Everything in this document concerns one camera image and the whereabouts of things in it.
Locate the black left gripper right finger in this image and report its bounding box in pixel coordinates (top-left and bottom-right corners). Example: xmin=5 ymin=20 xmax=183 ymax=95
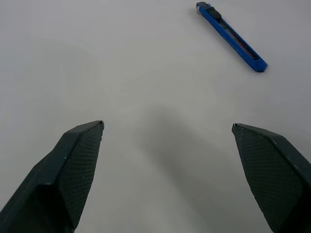
xmin=231 ymin=123 xmax=311 ymax=233

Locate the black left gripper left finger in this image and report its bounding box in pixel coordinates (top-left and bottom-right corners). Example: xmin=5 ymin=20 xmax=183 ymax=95
xmin=0 ymin=120 xmax=105 ymax=233

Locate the blue utility knife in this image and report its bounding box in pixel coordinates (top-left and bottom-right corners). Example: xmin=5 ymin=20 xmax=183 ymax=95
xmin=195 ymin=1 xmax=268 ymax=73

